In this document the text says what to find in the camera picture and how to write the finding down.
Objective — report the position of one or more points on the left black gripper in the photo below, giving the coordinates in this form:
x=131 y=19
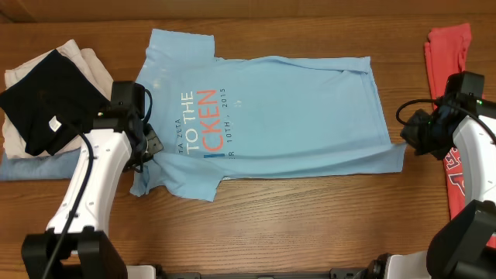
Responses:
x=154 y=145

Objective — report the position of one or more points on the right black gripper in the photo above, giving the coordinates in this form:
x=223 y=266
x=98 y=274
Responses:
x=408 y=132

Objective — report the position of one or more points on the light blue printed t-shirt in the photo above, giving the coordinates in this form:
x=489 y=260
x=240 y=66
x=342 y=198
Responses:
x=269 y=117

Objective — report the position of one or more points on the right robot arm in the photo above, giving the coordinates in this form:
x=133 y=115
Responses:
x=460 y=249

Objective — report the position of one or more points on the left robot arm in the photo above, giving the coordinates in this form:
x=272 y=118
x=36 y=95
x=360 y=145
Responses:
x=75 y=243

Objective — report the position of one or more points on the red t-shirt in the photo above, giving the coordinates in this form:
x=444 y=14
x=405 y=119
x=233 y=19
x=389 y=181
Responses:
x=445 y=62

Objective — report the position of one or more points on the folded blue jeans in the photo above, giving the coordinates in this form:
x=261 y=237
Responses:
x=56 y=167

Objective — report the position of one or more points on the folded black garment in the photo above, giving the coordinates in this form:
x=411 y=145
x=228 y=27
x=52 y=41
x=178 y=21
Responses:
x=52 y=104

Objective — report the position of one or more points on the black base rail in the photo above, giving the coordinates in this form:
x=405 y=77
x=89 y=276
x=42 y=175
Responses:
x=263 y=275

